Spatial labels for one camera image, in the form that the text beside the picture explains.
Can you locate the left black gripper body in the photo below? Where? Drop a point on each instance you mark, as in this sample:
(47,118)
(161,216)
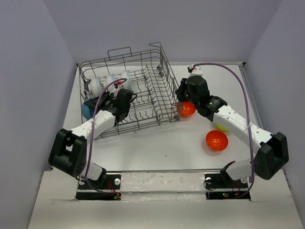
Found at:
(110,102)

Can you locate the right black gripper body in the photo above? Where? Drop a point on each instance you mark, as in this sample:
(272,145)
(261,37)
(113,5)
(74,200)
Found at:
(185,95)

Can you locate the blue bowl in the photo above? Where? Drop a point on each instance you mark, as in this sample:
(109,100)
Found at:
(87,111)

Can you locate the grey wire dish rack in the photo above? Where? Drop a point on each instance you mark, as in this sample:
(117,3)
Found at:
(152,79)

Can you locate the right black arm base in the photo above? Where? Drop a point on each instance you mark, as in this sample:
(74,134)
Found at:
(220,187)

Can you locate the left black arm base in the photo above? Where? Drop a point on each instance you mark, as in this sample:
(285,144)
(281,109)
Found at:
(108,190)

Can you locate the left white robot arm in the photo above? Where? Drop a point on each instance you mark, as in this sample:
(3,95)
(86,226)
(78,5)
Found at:
(70,151)

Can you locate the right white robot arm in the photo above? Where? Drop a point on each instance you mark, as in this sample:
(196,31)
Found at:
(270,151)

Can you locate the orange bowl left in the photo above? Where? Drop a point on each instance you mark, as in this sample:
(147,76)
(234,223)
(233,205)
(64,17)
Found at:
(185,109)

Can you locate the orange bowl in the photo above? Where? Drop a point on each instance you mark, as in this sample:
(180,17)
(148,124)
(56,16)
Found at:
(216,140)
(185,109)

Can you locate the lime green bowl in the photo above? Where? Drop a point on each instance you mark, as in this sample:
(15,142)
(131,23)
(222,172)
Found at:
(221,128)

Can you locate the orange bowl right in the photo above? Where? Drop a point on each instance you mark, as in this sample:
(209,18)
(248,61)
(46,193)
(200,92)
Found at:
(216,140)

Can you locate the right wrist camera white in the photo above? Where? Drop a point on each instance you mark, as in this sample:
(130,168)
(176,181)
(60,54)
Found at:
(194,70)

